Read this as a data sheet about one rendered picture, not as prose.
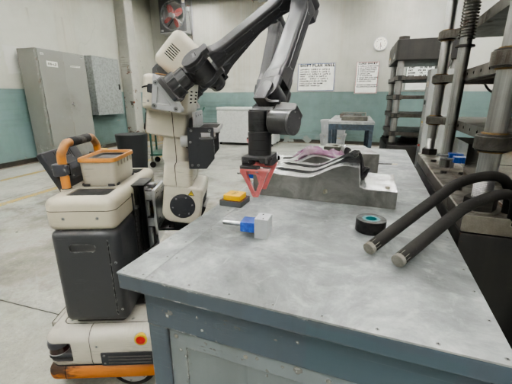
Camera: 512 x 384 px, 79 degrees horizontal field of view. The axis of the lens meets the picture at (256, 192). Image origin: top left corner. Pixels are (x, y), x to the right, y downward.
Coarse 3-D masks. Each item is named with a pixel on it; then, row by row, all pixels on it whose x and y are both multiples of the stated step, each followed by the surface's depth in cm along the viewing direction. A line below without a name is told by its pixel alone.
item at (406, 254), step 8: (448, 216) 79; (456, 216) 79; (440, 224) 76; (448, 224) 77; (424, 232) 74; (432, 232) 74; (440, 232) 75; (416, 240) 71; (424, 240) 71; (432, 240) 73; (408, 248) 69; (416, 248) 69; (392, 256) 68; (400, 256) 67; (408, 256) 68; (400, 264) 67
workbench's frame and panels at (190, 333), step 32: (128, 288) 66; (160, 288) 63; (160, 320) 68; (192, 320) 65; (224, 320) 62; (256, 320) 56; (288, 320) 54; (160, 352) 71; (192, 352) 68; (224, 352) 65; (256, 352) 61; (288, 352) 58; (320, 352) 56; (352, 352) 53; (384, 352) 49; (416, 352) 47
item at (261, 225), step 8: (248, 216) 85; (256, 216) 82; (264, 216) 82; (232, 224) 85; (240, 224) 82; (248, 224) 81; (256, 224) 80; (264, 224) 80; (256, 232) 81; (264, 232) 80
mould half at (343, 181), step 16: (288, 160) 137; (336, 160) 122; (256, 176) 117; (272, 176) 115; (288, 176) 113; (304, 176) 112; (320, 176) 109; (336, 176) 107; (352, 176) 105; (368, 176) 122; (384, 176) 122; (272, 192) 117; (288, 192) 114; (304, 192) 112; (320, 192) 110; (336, 192) 108; (352, 192) 106; (368, 192) 104; (384, 192) 103; (384, 208) 104
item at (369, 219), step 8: (360, 216) 87; (368, 216) 87; (376, 216) 87; (360, 224) 84; (368, 224) 83; (376, 224) 82; (384, 224) 83; (360, 232) 85; (368, 232) 83; (376, 232) 83
